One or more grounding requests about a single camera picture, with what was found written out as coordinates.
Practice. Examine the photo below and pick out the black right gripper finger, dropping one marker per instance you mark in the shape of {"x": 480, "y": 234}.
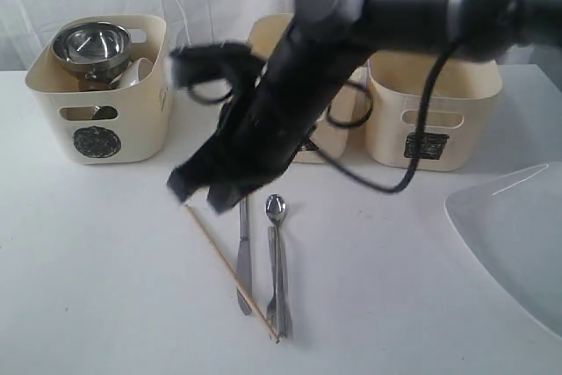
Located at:
{"x": 187, "y": 178}
{"x": 223, "y": 197}

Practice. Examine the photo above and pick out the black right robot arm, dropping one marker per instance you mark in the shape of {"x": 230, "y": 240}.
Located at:
{"x": 335, "y": 37}

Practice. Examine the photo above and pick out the wooden chopstick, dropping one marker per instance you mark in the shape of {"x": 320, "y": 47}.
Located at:
{"x": 274, "y": 336}

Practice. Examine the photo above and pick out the steel fork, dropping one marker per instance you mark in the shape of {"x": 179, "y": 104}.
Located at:
{"x": 275, "y": 310}

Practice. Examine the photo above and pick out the cream bin triangle mark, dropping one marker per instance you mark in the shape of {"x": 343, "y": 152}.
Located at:
{"x": 263, "y": 37}

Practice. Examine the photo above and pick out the white square plate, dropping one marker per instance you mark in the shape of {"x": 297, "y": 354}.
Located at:
{"x": 512, "y": 225}

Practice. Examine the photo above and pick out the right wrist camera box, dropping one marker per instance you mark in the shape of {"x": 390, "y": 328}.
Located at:
{"x": 231, "y": 61}

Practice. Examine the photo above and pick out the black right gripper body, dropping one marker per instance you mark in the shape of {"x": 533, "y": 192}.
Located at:
{"x": 261, "y": 132}

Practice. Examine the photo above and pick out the steel long spoon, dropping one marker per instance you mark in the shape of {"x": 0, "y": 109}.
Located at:
{"x": 276, "y": 210}

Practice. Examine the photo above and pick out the stainless steel bowl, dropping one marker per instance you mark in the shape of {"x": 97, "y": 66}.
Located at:
{"x": 94, "y": 51}

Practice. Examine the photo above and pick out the steel table knife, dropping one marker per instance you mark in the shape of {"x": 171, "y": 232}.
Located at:
{"x": 243, "y": 263}

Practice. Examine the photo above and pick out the cream bin circle mark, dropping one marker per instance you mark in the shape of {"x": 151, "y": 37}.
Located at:
{"x": 139, "y": 130}

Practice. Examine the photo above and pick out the white ceramic bowl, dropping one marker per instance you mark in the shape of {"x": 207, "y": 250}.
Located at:
{"x": 134, "y": 74}

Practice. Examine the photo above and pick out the steel mug with handle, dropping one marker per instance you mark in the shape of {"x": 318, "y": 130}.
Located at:
{"x": 96, "y": 112}

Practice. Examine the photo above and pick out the cream bin square mark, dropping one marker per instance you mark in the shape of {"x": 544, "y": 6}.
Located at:
{"x": 460, "y": 107}

